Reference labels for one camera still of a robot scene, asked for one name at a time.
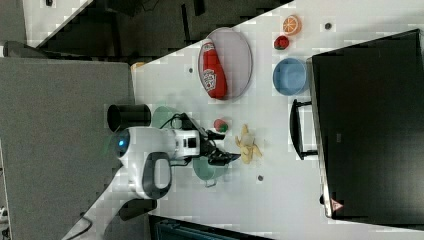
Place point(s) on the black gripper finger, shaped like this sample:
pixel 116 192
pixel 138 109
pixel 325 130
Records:
pixel 215 136
pixel 225 158

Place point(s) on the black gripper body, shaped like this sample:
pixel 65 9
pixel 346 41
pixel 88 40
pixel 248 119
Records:
pixel 208 147

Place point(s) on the peeled yellow banana toy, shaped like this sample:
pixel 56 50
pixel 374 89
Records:
pixel 247 146

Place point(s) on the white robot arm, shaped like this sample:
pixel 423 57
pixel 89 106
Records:
pixel 146 155

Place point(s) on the pink peach toy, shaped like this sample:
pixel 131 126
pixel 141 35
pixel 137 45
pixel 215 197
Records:
pixel 220 126

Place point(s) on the green oval colander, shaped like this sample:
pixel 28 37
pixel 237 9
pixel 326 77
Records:
pixel 164 117

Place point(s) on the red ketchup bottle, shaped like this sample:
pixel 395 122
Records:
pixel 212 73

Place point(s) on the black cylinder object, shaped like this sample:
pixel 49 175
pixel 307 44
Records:
pixel 136 207

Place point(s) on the blue bowl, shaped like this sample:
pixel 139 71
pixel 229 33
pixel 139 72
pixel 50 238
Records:
pixel 290 77

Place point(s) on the red strawberry toy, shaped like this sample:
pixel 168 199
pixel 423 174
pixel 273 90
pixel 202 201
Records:
pixel 281 43

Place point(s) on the orange slice toy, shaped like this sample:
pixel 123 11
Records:
pixel 292 25

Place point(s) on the green cup with handle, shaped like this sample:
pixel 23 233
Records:
pixel 209 174

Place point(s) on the blue metal frame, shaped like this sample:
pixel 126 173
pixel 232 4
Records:
pixel 170 229

